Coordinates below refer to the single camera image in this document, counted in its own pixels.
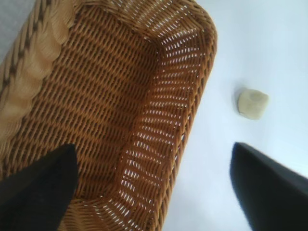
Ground brown woven wicker basket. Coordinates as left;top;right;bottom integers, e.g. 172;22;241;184
0;0;218;231

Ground pale round egg yolk pastry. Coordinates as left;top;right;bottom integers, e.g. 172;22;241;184
237;88;270;121

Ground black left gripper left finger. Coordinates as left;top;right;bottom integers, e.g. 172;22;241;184
0;143;78;231

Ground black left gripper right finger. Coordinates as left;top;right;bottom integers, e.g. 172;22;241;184
229;141;308;231

